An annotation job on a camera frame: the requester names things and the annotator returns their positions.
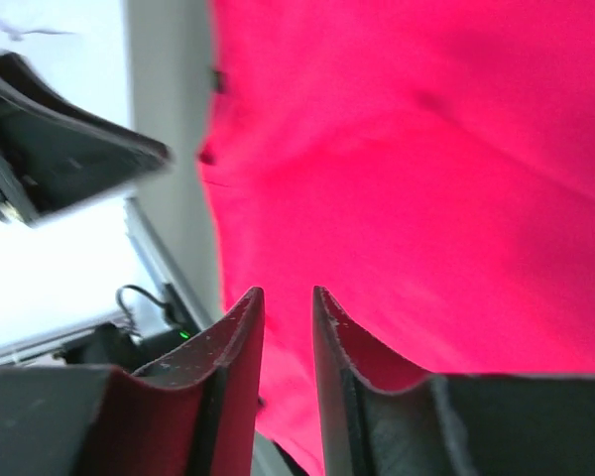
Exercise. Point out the bright pink t shirt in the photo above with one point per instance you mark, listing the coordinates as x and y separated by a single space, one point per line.
432 163

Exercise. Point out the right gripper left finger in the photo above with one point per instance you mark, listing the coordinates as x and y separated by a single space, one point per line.
190 412

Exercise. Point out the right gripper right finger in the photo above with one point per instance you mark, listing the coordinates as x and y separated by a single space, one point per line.
381 414

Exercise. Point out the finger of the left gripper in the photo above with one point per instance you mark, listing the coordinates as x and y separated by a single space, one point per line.
54 155

